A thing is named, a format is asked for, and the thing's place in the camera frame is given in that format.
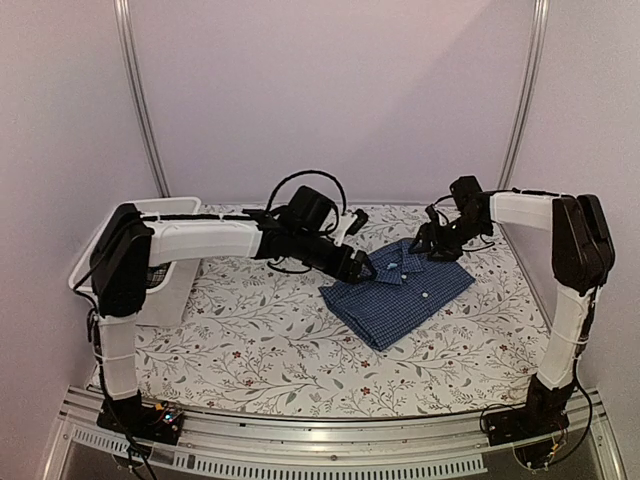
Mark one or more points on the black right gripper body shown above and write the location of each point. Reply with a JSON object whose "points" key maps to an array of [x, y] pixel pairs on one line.
{"points": [[453, 236]]}

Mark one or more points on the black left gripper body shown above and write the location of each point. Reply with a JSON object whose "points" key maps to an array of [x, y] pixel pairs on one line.
{"points": [[328, 265]]}

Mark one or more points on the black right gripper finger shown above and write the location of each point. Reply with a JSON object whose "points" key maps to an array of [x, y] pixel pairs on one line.
{"points": [[421, 243], [444, 254]]}

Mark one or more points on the blue plaid button shirt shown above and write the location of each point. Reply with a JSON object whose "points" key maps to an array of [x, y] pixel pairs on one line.
{"points": [[408, 289]]}

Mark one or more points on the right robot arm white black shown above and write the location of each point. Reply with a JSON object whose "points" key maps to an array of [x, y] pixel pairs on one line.
{"points": [[582, 255]]}

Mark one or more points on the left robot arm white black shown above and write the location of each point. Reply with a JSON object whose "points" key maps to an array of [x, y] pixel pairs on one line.
{"points": [[132, 242]]}

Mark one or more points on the white plastic laundry bin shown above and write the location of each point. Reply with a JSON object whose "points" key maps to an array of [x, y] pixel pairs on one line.
{"points": [[165, 303]]}

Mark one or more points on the black white plaid garment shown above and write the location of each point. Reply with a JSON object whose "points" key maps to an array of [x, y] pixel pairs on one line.
{"points": [[155, 276]]}

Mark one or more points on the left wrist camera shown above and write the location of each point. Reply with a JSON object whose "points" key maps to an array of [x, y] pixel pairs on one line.
{"points": [[314, 213]]}

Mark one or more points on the right aluminium frame post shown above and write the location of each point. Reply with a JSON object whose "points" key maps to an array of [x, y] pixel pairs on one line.
{"points": [[527, 90]]}

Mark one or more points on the aluminium frame post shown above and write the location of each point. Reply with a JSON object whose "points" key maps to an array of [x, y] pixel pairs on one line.
{"points": [[133, 75], [527, 90]]}

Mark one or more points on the aluminium front rail base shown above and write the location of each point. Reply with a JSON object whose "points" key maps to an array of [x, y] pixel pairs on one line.
{"points": [[230, 445]]}

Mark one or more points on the left aluminium frame post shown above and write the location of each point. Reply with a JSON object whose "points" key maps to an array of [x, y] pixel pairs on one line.
{"points": [[133, 75]]}

